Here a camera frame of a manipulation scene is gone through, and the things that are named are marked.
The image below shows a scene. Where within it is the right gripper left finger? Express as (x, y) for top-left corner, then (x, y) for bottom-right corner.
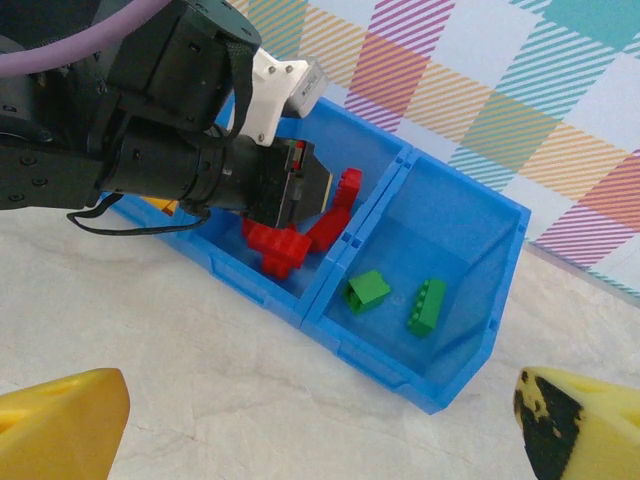
(0, 367), (131, 480)

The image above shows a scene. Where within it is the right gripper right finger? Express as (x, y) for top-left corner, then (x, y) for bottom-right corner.
(514, 367), (640, 480)

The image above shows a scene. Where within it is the red lego brick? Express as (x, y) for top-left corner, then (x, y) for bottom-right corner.
(335, 167), (364, 209)
(242, 219), (314, 271)

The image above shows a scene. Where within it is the yellow lego brick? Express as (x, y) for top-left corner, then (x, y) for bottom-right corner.
(144, 197), (180, 217)

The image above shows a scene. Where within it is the long green lego brick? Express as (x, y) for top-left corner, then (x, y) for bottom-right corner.
(406, 278), (448, 340)

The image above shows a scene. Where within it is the blue plastic bin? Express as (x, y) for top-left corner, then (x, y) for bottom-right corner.
(199, 97), (416, 331)
(299, 149), (532, 416)
(102, 189), (226, 261)

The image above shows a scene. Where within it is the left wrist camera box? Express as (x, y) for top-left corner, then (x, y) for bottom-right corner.
(252, 47), (329, 149)

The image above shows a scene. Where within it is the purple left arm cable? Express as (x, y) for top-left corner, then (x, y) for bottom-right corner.
(0, 0), (169, 77)

